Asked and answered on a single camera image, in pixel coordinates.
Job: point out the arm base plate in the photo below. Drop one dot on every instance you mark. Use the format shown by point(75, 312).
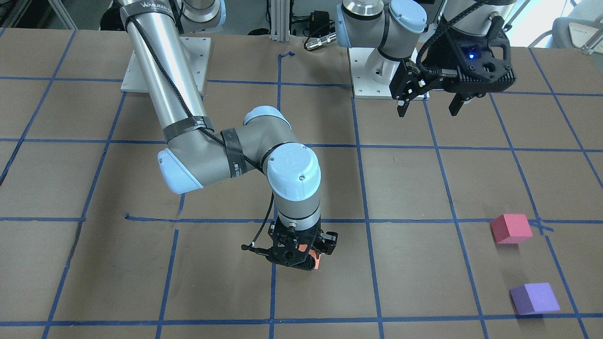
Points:
point(371, 73)
point(197, 50)

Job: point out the silver cylindrical connector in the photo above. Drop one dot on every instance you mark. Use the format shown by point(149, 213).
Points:
point(313, 43)

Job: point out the aluminium frame post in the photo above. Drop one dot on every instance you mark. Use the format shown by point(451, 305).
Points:
point(279, 13)

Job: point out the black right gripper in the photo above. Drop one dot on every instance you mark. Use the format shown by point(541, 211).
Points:
point(330, 238)

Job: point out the pink foam block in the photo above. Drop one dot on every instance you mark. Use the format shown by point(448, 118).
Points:
point(511, 229)

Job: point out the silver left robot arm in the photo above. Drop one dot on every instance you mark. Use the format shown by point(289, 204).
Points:
point(399, 28)

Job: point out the purple foam block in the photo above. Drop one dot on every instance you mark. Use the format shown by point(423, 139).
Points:
point(534, 298)

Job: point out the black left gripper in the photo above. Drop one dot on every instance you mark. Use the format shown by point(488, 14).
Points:
point(447, 56)

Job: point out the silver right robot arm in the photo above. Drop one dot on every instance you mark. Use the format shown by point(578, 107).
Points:
point(196, 156)

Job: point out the orange foam block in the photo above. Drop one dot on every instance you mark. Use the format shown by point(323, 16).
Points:
point(313, 253)

